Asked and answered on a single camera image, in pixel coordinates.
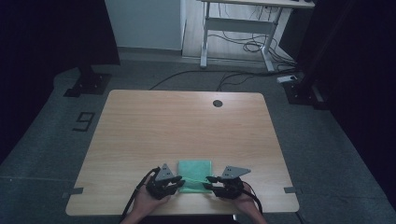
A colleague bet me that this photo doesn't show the grey tape strip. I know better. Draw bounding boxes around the grey tape strip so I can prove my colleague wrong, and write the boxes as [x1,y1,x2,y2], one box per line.
[283,185,304,195]
[61,187,85,200]

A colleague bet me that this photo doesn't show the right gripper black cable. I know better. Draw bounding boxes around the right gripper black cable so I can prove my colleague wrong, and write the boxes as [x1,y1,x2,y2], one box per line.
[242,181,264,216]

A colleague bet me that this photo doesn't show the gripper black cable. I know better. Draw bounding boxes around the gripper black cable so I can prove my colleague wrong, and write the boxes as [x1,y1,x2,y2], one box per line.
[120,166,162,223]
[242,181,264,216]

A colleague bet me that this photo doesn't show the green microfibre cloth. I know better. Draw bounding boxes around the green microfibre cloth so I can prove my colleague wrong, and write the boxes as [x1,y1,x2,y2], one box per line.
[177,160,213,194]

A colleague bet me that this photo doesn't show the long black floor cable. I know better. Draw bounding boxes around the long black floor cable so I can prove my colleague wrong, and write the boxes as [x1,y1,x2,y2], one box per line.
[148,68,302,91]

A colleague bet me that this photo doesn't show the dark curtain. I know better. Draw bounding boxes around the dark curtain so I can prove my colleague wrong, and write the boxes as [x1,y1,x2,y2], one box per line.
[0,0,121,164]
[278,0,396,203]

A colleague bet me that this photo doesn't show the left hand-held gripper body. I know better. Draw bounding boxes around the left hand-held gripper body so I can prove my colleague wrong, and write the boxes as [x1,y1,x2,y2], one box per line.
[146,163,176,201]

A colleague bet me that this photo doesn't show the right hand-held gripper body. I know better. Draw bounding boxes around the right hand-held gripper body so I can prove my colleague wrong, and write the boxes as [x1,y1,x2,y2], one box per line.
[214,165,251,200]

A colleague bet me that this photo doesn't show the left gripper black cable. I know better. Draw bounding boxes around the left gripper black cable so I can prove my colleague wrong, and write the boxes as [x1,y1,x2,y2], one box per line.
[120,166,162,223]

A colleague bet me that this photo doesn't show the black stand base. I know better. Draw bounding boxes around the black stand base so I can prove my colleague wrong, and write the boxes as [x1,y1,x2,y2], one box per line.
[63,64,113,98]
[282,78,332,111]

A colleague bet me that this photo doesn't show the white metal-frame desk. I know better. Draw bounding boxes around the white metal-frame desk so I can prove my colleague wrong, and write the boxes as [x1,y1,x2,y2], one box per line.
[199,0,316,73]

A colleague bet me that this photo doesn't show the tangle of black cables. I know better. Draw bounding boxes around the tangle of black cables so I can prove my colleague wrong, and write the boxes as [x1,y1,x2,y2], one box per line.
[207,6,297,68]

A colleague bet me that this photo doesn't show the person's left hand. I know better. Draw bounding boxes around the person's left hand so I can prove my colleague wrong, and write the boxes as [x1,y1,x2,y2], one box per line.
[133,186,171,217]

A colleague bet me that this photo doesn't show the white power strip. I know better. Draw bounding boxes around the white power strip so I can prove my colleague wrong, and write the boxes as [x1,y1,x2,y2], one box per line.
[276,75,299,85]

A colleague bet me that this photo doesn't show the person's right hand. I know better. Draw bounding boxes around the person's right hand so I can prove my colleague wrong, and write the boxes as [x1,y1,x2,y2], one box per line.
[232,183,259,214]

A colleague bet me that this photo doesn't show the short black floor cable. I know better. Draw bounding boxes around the short black floor cable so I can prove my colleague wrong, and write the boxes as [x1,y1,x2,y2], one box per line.
[216,72,260,92]

